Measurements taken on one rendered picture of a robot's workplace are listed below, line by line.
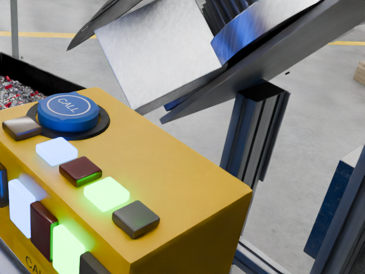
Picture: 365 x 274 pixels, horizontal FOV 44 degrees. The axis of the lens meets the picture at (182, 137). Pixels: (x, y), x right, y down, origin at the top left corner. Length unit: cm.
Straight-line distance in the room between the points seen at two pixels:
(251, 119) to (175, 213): 55
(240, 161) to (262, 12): 33
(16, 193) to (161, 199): 9
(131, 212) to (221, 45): 43
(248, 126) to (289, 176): 153
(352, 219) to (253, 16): 35
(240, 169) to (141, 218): 62
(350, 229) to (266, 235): 118
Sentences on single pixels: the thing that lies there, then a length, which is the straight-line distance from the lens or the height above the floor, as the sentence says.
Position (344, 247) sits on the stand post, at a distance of 78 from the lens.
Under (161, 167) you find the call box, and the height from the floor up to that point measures 107.
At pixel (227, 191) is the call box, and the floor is 107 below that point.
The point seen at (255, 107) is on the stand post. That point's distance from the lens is 78.
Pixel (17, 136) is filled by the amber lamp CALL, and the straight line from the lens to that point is 29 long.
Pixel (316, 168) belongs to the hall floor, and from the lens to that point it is 245.
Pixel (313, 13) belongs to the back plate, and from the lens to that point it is 60.
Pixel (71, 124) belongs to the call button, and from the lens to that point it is 30.
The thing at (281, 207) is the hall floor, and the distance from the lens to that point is 209.
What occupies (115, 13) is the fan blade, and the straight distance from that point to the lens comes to 80.
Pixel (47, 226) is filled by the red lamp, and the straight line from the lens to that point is 26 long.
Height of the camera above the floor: 123
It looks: 31 degrees down
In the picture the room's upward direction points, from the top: 10 degrees clockwise
